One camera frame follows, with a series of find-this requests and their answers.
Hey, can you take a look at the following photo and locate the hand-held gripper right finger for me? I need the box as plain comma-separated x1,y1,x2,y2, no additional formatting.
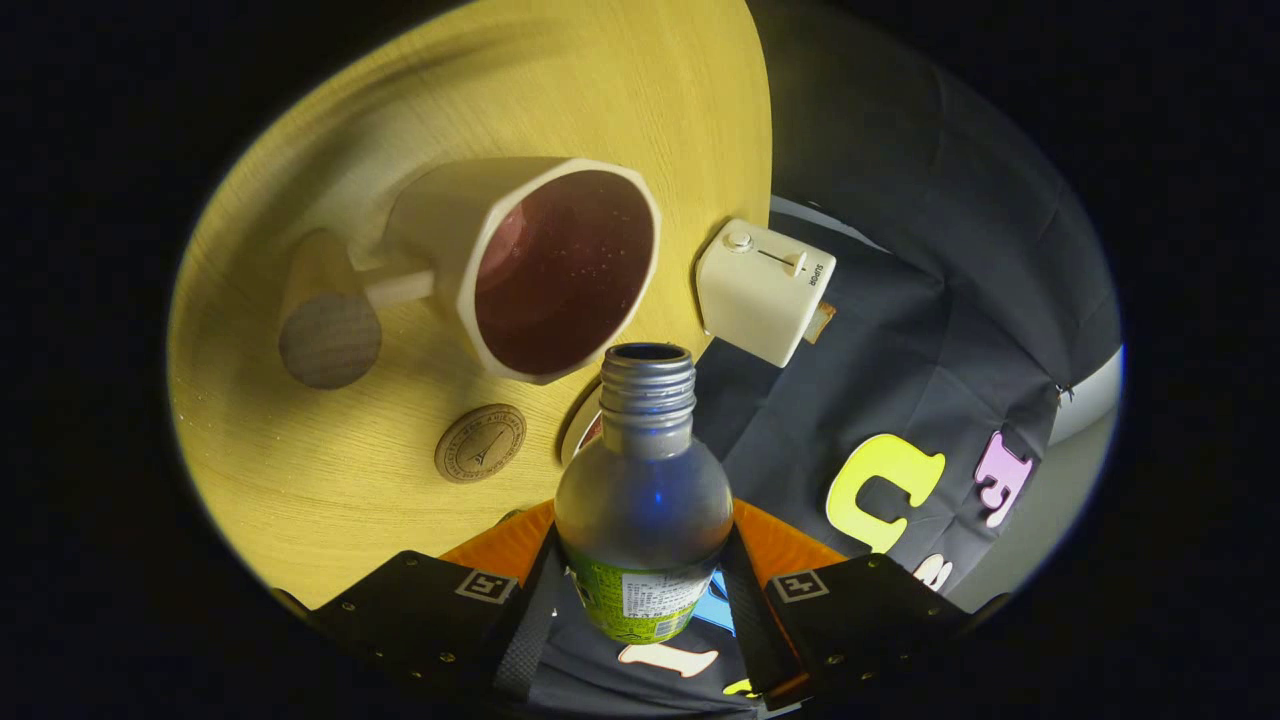
720,498,976,707

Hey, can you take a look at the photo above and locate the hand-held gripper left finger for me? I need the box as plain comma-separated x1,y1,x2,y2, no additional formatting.
310,500,563,701

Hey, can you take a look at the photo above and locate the silver bottle with green label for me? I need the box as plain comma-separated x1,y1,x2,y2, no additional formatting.
554,343,735,645

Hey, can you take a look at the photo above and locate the round cork coaster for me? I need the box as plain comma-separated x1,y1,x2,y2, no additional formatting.
434,403,527,485

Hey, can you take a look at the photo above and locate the cream cup with round handle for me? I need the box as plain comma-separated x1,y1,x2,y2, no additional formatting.
278,157,663,391

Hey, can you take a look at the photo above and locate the grey round plate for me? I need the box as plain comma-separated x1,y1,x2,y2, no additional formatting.
558,380,606,466

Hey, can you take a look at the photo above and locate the wooden table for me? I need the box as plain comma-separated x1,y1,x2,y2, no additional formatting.
168,0,773,611

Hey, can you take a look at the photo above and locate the cream toaster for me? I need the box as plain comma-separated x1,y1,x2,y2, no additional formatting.
695,218,838,369

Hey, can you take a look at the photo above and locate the black backdrop cloth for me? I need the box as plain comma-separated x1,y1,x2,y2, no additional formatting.
520,0,1121,716

